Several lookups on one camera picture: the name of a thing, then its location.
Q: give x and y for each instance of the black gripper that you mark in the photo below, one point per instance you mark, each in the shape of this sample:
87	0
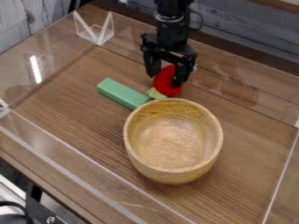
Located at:
170	39

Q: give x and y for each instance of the red plush strawberry toy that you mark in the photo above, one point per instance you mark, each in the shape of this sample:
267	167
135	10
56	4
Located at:
163	89

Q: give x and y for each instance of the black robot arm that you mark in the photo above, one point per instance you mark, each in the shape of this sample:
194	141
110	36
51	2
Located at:
174	8

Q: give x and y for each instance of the green rectangular block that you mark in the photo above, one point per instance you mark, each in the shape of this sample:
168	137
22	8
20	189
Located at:
122	94

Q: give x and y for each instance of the wooden bowl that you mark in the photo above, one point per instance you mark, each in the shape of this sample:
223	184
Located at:
172	139

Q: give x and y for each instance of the clear acrylic tray wall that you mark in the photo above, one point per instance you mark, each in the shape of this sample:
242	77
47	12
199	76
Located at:
62	130

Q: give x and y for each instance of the black metal table frame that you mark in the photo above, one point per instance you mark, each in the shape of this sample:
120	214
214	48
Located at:
38	212

